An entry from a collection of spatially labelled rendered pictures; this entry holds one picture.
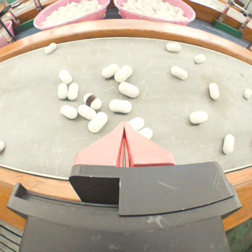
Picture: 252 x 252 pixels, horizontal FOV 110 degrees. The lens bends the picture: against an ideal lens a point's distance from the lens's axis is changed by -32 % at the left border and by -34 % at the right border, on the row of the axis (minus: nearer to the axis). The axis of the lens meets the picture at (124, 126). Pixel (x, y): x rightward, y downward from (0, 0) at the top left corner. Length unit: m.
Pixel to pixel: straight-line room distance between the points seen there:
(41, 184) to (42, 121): 0.11
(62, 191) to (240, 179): 0.31
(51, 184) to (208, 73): 0.38
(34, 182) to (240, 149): 0.39
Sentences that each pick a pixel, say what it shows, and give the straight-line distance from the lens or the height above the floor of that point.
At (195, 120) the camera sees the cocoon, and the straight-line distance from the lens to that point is 0.22.
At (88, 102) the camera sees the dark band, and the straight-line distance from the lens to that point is 0.21.
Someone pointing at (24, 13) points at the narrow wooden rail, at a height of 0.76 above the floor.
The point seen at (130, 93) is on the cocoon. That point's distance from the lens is 0.21.
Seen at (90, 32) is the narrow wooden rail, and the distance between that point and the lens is 0.33.
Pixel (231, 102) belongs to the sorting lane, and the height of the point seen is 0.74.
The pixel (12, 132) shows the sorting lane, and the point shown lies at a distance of 0.30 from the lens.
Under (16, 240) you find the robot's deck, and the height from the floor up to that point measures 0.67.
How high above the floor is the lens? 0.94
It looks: 76 degrees down
